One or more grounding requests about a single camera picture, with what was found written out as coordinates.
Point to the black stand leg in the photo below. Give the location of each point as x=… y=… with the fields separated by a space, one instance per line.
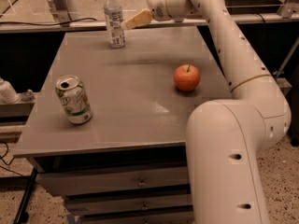
x=28 y=184

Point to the top grey drawer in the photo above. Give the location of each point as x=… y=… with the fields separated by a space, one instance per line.
x=99 y=181

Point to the grey drawer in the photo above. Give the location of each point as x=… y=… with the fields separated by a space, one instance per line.
x=99 y=181
x=123 y=204
x=143 y=219

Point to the white green soda can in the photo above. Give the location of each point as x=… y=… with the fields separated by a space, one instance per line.
x=71 y=92

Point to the bottom grey drawer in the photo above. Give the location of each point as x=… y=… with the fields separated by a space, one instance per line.
x=143 y=219

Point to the white cylinder at left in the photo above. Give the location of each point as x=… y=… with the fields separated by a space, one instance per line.
x=7 y=92

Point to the middle grey drawer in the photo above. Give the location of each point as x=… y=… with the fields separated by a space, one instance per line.
x=123 y=204

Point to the grey drawer cabinet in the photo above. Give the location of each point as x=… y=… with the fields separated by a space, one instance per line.
x=139 y=116

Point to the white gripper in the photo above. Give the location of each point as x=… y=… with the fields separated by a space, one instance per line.
x=156 y=6

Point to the clear plastic water bottle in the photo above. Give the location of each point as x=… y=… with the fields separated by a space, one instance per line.
x=114 y=18

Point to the grey metal rail frame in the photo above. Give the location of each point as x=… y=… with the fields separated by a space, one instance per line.
x=72 y=15

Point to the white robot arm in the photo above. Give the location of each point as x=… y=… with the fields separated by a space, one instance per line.
x=223 y=137

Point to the red apple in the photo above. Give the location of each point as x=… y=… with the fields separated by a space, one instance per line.
x=187 y=77

